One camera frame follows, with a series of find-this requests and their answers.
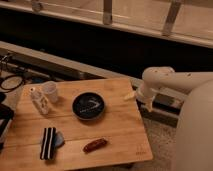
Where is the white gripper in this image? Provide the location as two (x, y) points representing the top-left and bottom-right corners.
(124, 83), (156, 112)

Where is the black ceramic bowl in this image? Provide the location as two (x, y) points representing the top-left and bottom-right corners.
(72, 92), (105, 120)

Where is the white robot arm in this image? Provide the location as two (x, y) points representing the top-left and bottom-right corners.
(124, 66), (213, 171)

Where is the brown chocolate bar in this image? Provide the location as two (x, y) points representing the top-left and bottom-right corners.
(83, 138), (108, 153)

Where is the wooden table board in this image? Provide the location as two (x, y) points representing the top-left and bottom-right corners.
(0, 78), (153, 171)

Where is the metal window railing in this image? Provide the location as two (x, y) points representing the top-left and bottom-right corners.
(0, 0), (213, 48)

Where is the white plastic cup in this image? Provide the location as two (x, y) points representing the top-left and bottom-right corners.
(41, 81), (58, 103)

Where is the white spotted bottle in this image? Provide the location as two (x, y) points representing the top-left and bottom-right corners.
(30, 87), (49, 115)

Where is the black white striped cloth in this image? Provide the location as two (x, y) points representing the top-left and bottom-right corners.
(40, 127), (56, 160)

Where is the black device at left edge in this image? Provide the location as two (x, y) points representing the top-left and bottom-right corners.
(0, 92), (14, 136)

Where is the black round cable loop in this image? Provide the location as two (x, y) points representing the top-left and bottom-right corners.
(0, 74), (25, 92)

